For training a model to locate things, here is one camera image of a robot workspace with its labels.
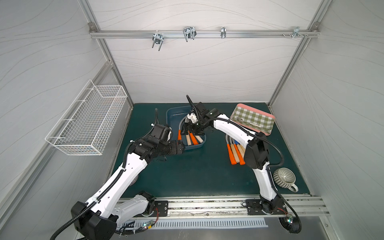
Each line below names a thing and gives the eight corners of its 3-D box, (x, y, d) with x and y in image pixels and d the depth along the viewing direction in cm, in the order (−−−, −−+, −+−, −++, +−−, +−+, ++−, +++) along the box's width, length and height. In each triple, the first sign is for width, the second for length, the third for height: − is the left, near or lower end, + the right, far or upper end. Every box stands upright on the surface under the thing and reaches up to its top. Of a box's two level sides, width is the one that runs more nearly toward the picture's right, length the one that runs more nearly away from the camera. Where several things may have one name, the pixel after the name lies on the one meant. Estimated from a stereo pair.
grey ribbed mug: (277, 192, 79) (282, 189, 75) (270, 171, 86) (274, 167, 82) (294, 192, 79) (301, 189, 75) (286, 171, 86) (291, 167, 82)
